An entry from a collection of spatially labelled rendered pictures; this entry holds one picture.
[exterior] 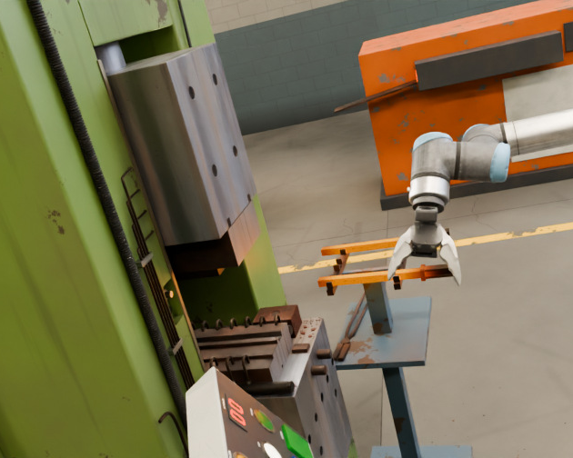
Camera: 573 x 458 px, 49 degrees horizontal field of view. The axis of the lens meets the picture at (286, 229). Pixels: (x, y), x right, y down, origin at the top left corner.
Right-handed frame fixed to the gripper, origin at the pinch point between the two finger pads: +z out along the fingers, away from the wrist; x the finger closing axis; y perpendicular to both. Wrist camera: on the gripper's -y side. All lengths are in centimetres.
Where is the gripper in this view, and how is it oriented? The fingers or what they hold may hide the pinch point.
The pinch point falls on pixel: (423, 283)
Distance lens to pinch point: 139.4
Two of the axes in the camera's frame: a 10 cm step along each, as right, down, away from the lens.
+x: -9.7, -0.6, 2.3
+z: -1.4, 9.2, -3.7
